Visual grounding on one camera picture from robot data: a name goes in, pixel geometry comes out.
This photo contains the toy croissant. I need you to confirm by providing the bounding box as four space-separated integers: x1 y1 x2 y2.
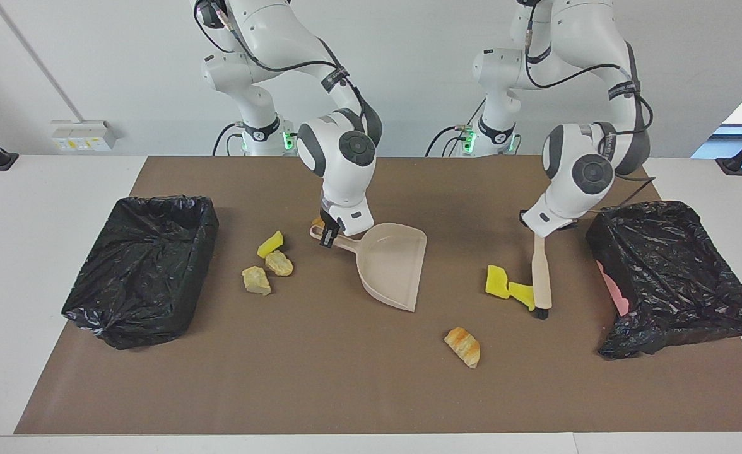
444 327 481 369

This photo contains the black base cable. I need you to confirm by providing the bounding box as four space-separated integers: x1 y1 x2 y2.
212 122 240 157
425 125 473 157

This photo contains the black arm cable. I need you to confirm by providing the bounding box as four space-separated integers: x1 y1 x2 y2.
194 0 372 127
526 25 657 209

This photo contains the beige plastic dustpan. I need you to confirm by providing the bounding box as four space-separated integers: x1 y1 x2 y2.
310 223 428 313

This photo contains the beige lump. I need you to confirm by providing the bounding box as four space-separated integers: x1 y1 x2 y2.
242 266 272 296
265 250 294 277

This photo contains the yellow sponge piece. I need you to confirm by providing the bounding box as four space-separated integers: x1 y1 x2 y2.
508 282 536 311
485 265 510 300
257 231 285 259

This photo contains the black bag covered bin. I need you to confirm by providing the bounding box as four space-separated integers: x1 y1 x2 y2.
62 195 220 350

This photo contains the brown table mat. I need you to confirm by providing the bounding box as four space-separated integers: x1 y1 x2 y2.
15 156 742 434

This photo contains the beige hand brush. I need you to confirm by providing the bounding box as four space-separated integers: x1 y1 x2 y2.
531 233 553 319

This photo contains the pink plastic bin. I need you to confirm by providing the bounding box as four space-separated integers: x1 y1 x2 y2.
595 260 632 317

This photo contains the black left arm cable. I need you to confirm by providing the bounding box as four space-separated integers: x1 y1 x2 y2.
526 25 657 209

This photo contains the white wall socket box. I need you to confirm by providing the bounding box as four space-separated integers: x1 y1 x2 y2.
51 120 117 151

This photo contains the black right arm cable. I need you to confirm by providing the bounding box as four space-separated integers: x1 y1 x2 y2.
194 0 372 127

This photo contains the black garbage bag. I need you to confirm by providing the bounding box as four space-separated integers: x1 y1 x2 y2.
586 201 742 360

